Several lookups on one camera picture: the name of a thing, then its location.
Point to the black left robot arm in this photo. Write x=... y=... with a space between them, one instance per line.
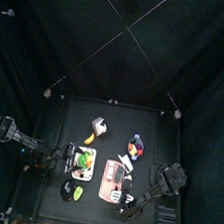
x=17 y=135

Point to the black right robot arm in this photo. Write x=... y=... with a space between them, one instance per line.
x=168 y=179

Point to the white striped toy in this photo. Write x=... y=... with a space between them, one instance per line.
x=116 y=195

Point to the green toy vegetable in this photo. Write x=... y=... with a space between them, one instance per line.
x=84 y=160

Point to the white square tray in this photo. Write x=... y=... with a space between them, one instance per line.
x=90 y=174

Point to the yellow toy banana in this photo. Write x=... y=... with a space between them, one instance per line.
x=89 y=139

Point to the pink rectangular tray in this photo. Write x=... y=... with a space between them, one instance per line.
x=107 y=186

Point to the black rectangular toy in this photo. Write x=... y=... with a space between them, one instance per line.
x=118 y=173

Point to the white block toy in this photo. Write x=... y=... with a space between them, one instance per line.
x=110 y=170

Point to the green toy lime slice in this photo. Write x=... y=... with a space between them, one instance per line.
x=78 y=193

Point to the white toy knife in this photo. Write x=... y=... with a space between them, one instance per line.
x=126 y=162

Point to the grey toy toaster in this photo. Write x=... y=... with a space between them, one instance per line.
x=98 y=126

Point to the white text label sticker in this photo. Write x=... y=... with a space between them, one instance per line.
x=166 y=217

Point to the colourful toy food pieces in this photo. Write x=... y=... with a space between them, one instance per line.
x=135 y=147

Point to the metal frame centre bracket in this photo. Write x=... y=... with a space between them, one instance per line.
x=112 y=101

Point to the metal frame corner bracket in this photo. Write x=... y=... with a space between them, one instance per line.
x=177 y=114
x=8 y=12
x=47 y=92

